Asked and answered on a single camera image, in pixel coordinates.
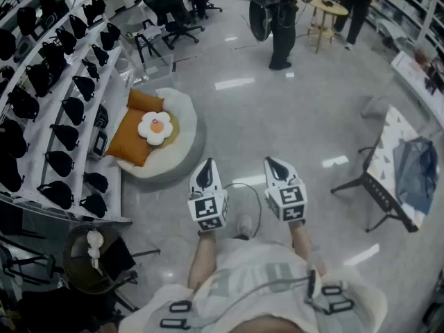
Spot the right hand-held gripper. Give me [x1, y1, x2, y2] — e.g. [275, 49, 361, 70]
[264, 156, 307, 223]

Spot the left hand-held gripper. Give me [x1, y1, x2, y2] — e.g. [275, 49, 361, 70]
[187, 157, 230, 234]

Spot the white flower cushion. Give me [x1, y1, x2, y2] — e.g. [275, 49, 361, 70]
[137, 111, 173, 146]

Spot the large orange pillow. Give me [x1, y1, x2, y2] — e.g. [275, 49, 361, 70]
[105, 108, 153, 168]

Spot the small orange pillow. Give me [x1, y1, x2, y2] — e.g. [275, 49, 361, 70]
[126, 87, 165, 113]

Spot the person's left forearm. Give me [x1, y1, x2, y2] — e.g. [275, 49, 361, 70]
[187, 230, 219, 291]

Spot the person's right forearm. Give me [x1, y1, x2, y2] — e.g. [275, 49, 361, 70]
[289, 220, 327, 278]

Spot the person's right shoe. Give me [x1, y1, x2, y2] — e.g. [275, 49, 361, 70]
[237, 214, 253, 239]

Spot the yellow round seat pad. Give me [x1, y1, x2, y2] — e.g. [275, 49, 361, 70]
[147, 111, 181, 148]

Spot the white round floor sofa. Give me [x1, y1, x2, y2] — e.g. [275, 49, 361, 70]
[112, 87, 198, 179]

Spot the person's cream shirt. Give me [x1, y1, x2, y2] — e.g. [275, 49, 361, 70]
[119, 237, 388, 333]

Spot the folding table with patterned top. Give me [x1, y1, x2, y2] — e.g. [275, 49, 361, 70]
[331, 105, 438, 234]

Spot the black cloth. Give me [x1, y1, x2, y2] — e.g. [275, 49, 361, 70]
[103, 237, 137, 280]

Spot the white appliance with black window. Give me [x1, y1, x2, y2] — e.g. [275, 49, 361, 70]
[88, 130, 109, 160]

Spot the black and white appliance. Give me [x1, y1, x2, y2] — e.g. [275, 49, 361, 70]
[94, 104, 110, 128]

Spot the white plush toy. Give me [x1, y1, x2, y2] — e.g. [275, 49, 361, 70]
[86, 230, 105, 277]

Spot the blue plastic bag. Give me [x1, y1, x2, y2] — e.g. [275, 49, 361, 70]
[393, 137, 438, 216]

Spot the white display counter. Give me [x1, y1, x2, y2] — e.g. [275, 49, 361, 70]
[360, 50, 444, 131]

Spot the round wooden side table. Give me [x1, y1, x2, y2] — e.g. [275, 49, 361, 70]
[307, 0, 349, 54]

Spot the black office chair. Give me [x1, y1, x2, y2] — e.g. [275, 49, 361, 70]
[143, 0, 205, 51]

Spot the black metal stand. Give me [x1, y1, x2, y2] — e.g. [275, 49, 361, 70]
[0, 232, 67, 287]

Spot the grey shelving rack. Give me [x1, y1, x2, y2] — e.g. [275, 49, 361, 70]
[364, 0, 444, 53]

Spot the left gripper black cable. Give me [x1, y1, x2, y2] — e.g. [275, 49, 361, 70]
[221, 182, 263, 239]

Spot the black stool frame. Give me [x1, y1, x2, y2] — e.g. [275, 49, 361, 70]
[133, 32, 164, 60]

